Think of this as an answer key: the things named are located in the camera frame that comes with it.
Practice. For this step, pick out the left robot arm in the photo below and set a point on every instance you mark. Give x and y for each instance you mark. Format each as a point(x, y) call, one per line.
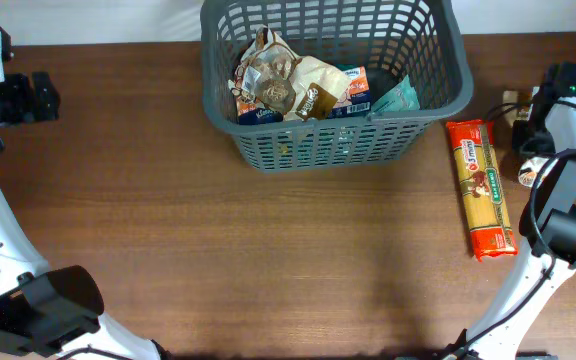
point(45, 311)

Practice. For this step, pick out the cream cookie bag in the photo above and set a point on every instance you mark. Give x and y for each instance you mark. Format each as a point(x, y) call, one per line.
point(273, 84)
point(519, 96)

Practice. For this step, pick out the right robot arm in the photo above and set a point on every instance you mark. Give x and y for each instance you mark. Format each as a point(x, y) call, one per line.
point(546, 252)

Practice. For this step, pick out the light teal snack packet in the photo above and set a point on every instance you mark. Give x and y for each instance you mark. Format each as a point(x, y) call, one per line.
point(402, 97)

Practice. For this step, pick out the spaghetti packet orange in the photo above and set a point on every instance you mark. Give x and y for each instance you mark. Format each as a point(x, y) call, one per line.
point(481, 189)

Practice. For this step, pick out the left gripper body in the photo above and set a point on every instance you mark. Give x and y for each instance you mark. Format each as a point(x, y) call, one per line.
point(16, 103)

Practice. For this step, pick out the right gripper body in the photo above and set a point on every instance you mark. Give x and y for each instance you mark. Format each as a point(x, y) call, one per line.
point(531, 138)

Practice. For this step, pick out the tissue multipack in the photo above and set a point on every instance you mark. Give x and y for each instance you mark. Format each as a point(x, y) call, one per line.
point(355, 101)

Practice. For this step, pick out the grey plastic basket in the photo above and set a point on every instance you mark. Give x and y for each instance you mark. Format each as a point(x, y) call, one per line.
point(414, 40)

